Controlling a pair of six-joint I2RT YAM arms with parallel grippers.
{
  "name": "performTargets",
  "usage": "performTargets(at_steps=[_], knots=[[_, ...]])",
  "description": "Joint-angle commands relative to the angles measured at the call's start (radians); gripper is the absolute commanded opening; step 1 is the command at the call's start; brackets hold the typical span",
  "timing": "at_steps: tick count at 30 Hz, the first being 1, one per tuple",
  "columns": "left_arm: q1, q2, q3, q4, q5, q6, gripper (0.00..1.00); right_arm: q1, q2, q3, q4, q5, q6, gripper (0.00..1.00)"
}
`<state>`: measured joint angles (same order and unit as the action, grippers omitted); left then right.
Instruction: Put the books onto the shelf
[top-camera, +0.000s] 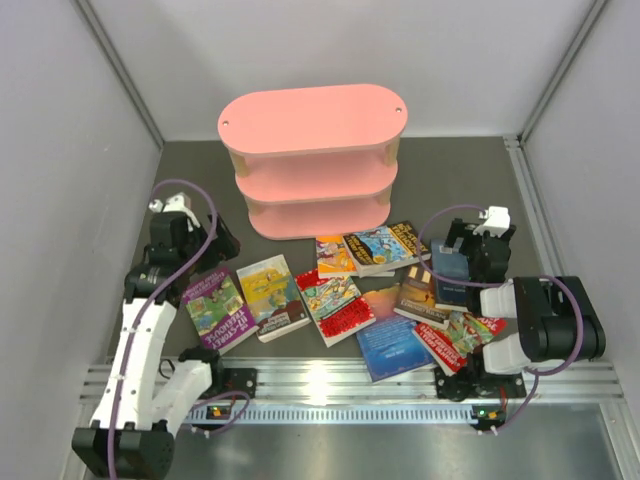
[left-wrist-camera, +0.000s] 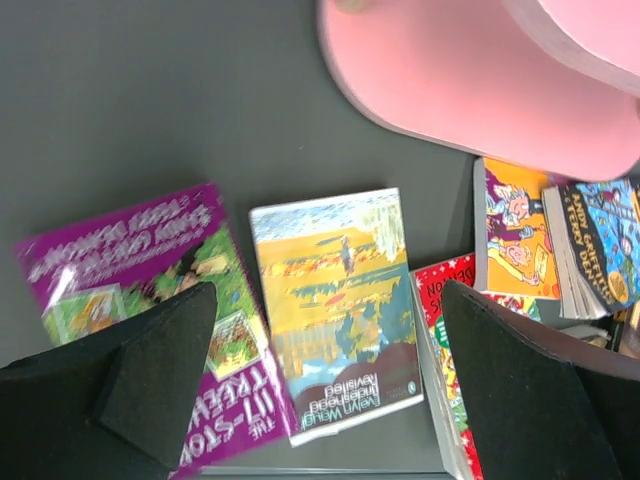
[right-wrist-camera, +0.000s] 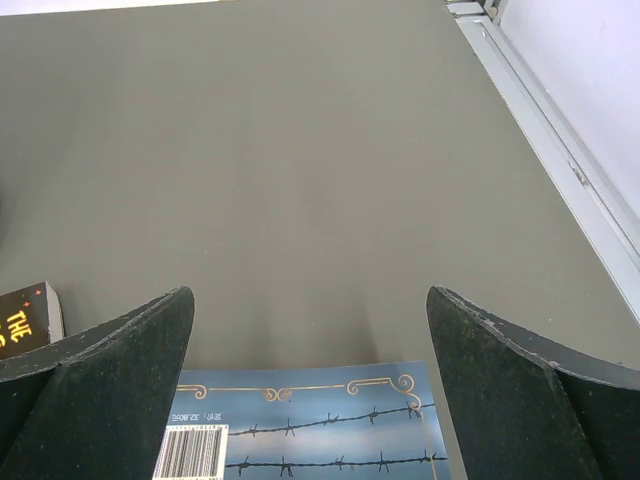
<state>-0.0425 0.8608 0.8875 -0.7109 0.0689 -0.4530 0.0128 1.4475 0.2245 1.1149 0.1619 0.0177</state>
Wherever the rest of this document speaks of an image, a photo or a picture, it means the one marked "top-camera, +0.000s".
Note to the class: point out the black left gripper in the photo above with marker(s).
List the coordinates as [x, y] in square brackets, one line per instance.
[224, 246]

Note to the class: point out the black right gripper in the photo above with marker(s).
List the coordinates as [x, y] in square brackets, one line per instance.
[463, 230]

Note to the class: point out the purple 117-storey treehouse book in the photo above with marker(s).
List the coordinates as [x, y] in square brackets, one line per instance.
[218, 311]

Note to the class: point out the yellow Brideshead Revisited book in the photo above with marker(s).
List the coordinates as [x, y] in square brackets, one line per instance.
[273, 298]

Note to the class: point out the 169-storey treehouse book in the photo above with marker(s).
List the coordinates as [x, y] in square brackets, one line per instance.
[385, 248]

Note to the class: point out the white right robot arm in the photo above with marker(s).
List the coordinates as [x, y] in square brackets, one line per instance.
[555, 317]

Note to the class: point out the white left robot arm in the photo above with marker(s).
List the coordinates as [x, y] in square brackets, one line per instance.
[132, 433]

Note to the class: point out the brown dark cover book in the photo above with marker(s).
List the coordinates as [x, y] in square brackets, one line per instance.
[416, 299]

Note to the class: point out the red green treehouse book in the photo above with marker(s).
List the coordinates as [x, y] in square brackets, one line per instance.
[464, 335]

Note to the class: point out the orange Roald Dahl book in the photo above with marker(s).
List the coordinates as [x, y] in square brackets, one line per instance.
[333, 257]

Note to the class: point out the pink three-tier shelf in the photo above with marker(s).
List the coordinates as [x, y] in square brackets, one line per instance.
[315, 161]

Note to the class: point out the blue orange paperback book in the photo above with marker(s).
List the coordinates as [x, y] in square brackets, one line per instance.
[388, 346]

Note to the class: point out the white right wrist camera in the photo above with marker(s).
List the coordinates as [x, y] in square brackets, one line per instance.
[494, 221]

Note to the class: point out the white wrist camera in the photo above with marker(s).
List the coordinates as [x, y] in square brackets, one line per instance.
[177, 203]
[494, 221]

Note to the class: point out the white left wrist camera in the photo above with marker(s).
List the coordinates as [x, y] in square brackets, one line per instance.
[177, 203]

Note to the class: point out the aluminium mounting rail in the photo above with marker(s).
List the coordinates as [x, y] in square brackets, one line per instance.
[340, 391]

